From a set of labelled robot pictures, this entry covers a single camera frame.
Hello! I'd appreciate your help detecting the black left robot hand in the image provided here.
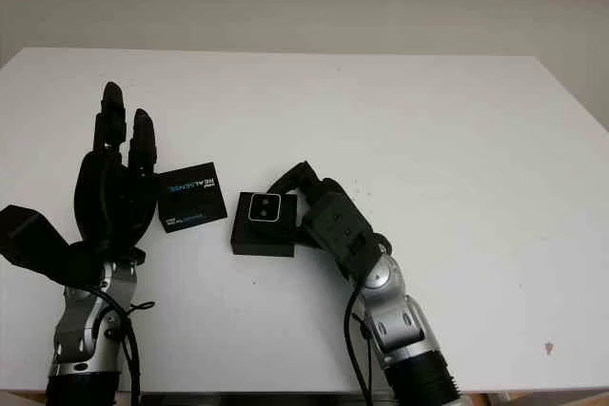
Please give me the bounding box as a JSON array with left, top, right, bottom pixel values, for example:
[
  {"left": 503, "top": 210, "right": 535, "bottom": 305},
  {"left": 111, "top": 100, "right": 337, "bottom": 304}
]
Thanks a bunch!
[{"left": 70, "top": 81, "right": 159, "bottom": 261}]

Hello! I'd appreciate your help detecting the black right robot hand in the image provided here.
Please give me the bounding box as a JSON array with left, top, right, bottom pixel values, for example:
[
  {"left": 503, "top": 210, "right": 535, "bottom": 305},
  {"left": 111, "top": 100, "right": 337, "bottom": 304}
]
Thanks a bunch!
[{"left": 265, "top": 161, "right": 358, "bottom": 286}]

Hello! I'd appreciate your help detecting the small silver RealSense camera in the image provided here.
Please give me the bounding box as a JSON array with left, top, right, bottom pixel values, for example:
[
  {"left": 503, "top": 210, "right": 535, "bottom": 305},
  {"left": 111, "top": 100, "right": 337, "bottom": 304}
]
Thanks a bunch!
[{"left": 247, "top": 192, "right": 283, "bottom": 224}]

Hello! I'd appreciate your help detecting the black RealSense box lid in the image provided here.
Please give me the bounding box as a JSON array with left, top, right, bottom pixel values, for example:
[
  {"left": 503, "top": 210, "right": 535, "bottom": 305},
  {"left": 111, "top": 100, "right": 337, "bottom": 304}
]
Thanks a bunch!
[{"left": 156, "top": 161, "right": 227, "bottom": 235}]

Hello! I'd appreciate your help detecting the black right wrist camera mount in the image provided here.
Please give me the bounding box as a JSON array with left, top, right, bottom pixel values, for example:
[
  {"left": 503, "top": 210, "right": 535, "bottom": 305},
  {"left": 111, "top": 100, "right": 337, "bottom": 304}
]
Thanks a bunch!
[{"left": 303, "top": 190, "right": 385, "bottom": 280}]

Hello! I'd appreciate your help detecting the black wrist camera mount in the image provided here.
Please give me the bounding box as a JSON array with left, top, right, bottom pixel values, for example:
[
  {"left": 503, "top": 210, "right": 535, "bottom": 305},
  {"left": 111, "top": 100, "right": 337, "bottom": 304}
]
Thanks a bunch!
[
  {"left": 303, "top": 190, "right": 385, "bottom": 280},
  {"left": 0, "top": 203, "right": 105, "bottom": 284}
]

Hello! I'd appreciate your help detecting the black box base with camera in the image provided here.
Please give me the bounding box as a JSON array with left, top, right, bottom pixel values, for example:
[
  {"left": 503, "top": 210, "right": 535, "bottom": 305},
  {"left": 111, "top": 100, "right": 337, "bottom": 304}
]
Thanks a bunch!
[{"left": 229, "top": 191, "right": 300, "bottom": 259}]

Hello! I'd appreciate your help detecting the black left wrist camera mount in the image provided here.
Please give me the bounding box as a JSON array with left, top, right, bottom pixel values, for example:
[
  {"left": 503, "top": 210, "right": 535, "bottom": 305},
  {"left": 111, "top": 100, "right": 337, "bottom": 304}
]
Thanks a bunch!
[{"left": 0, "top": 203, "right": 105, "bottom": 284}]

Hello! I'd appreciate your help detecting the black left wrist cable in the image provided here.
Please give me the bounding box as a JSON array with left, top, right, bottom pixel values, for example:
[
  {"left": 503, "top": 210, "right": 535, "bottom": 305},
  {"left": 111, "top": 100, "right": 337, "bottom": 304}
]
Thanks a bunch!
[{"left": 80, "top": 284, "right": 156, "bottom": 406}]

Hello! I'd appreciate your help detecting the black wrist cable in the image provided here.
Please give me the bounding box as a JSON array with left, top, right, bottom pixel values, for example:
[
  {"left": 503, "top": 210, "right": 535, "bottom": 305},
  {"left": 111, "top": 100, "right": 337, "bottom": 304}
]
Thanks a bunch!
[
  {"left": 80, "top": 284, "right": 156, "bottom": 406},
  {"left": 343, "top": 291, "right": 383, "bottom": 406}
]

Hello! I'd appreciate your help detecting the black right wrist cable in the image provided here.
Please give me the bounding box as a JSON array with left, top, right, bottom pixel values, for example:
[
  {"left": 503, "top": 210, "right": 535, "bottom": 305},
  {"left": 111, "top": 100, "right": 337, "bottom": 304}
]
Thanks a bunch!
[{"left": 343, "top": 291, "right": 383, "bottom": 406}]

